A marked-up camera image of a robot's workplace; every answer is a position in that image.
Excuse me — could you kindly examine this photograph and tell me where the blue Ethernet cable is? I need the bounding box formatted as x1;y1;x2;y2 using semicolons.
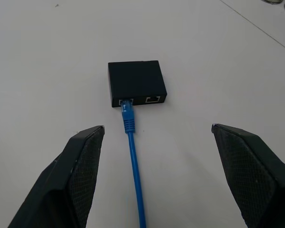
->
121;99;147;228

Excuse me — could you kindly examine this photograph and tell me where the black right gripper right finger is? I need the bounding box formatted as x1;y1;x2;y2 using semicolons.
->
211;123;285;228

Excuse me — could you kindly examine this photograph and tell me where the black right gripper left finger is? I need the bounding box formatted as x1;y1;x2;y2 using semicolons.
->
7;125;105;228

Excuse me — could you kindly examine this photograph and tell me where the black network coupler box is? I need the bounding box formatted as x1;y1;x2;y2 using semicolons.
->
108;60;168;109

